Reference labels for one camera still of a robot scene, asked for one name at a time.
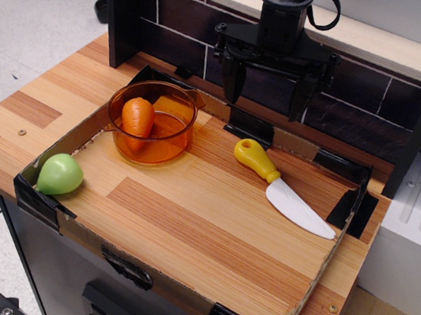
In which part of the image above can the black caster wheel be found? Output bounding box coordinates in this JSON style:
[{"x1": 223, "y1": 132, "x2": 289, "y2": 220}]
[{"x1": 94, "y1": 0, "x2": 108, "y2": 24}]

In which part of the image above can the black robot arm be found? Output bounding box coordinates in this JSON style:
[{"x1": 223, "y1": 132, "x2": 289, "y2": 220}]
[{"x1": 214, "y1": 0, "x2": 342, "y2": 122}]

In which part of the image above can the black cabinet under table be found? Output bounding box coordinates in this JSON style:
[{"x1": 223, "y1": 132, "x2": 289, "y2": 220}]
[{"x1": 1, "y1": 199, "x2": 188, "y2": 315}]

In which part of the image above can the green toy pear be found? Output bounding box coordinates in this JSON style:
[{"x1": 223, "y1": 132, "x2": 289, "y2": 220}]
[{"x1": 36, "y1": 153, "x2": 84, "y2": 195}]

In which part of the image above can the yellow handled toy knife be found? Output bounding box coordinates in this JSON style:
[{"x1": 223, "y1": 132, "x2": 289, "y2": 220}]
[{"x1": 233, "y1": 138, "x2": 336, "y2": 240}]

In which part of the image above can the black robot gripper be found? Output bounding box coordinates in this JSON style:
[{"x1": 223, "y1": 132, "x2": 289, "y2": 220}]
[{"x1": 214, "y1": 1, "x2": 340, "y2": 122}]

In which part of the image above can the orange transparent plastic pot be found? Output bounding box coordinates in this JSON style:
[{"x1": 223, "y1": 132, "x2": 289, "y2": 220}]
[{"x1": 105, "y1": 80, "x2": 205, "y2": 166}]

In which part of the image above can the black cable loop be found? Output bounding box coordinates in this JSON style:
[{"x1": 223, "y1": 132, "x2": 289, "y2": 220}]
[{"x1": 303, "y1": 0, "x2": 343, "y2": 34}]

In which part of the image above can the orange toy carrot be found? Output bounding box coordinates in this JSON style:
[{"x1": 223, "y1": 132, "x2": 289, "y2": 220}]
[{"x1": 121, "y1": 97, "x2": 156, "y2": 152}]

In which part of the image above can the cardboard fence with black tape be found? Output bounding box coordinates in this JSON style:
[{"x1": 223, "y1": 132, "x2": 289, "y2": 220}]
[{"x1": 14, "y1": 82, "x2": 385, "y2": 315}]

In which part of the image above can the white ribbed block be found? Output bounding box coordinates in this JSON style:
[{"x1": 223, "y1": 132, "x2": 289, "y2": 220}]
[{"x1": 358, "y1": 154, "x2": 421, "y2": 315}]

